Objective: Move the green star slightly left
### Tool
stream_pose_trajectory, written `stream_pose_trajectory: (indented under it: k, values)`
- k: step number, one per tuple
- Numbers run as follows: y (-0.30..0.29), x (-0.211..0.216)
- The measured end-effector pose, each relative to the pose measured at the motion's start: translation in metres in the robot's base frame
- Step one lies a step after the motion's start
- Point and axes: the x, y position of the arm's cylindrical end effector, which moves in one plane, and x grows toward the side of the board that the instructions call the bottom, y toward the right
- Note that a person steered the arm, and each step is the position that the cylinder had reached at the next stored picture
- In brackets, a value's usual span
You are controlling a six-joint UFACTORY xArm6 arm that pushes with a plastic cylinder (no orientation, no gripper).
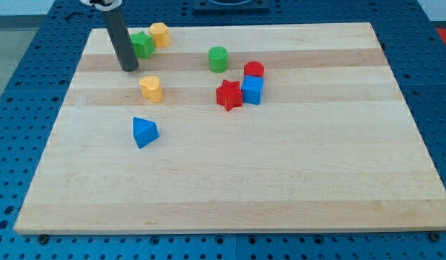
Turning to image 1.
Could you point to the light wooden board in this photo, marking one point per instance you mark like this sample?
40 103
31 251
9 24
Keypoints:
331 148

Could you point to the green star block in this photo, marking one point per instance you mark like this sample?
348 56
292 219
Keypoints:
143 44

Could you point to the yellow heart block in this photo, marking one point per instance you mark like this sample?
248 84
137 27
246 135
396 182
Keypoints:
151 88

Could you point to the red cylinder block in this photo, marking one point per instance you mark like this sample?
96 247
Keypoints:
254 68

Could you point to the blue triangle block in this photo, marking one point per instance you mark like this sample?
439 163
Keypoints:
144 131

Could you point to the yellow hexagon block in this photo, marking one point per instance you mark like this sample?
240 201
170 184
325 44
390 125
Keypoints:
160 34

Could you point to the dark blue base plate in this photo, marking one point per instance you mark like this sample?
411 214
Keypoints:
230 5

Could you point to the green cylinder block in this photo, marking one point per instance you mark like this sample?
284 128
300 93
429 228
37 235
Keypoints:
218 59

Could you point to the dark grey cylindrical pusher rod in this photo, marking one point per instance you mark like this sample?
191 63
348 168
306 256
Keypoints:
120 37

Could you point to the blue cube block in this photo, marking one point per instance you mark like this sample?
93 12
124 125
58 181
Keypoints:
252 89

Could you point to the white rod mount collar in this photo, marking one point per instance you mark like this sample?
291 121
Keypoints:
103 5

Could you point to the red star block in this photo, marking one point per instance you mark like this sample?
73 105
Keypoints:
229 94

